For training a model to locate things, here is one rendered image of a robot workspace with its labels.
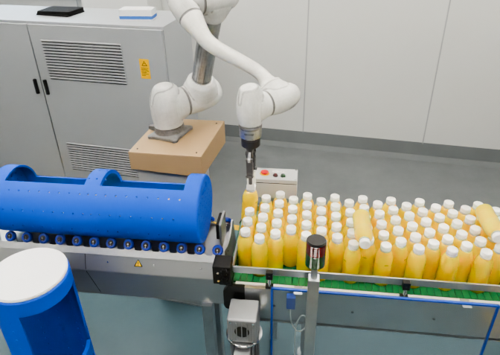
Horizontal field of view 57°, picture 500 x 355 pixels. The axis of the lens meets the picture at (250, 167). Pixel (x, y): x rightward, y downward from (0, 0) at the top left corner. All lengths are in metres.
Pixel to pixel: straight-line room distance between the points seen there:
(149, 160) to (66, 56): 1.60
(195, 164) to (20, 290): 0.95
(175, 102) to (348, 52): 2.33
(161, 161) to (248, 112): 0.76
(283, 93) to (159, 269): 0.88
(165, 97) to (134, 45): 1.15
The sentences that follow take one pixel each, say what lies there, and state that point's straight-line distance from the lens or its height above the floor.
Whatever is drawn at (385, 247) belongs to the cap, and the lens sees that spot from 1.77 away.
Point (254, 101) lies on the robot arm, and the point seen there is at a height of 1.55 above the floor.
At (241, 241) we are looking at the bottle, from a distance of 1.81.
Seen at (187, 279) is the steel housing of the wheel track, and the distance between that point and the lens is 1.99.
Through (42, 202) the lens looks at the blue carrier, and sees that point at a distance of 2.00.
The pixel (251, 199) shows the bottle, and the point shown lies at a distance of 1.92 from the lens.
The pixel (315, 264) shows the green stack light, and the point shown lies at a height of 1.18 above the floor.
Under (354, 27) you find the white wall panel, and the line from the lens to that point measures 4.30.
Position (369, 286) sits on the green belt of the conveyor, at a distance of 1.87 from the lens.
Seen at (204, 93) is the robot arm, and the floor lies 1.33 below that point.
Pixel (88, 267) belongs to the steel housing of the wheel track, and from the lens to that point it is 2.11.
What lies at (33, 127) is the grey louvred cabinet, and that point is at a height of 0.57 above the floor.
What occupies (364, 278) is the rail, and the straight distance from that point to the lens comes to 1.80.
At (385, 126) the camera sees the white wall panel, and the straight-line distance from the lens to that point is 4.60.
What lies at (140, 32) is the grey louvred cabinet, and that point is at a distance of 3.38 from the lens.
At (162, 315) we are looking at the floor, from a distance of 2.99.
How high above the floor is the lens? 2.19
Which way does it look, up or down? 30 degrees down
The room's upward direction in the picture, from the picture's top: 1 degrees counter-clockwise
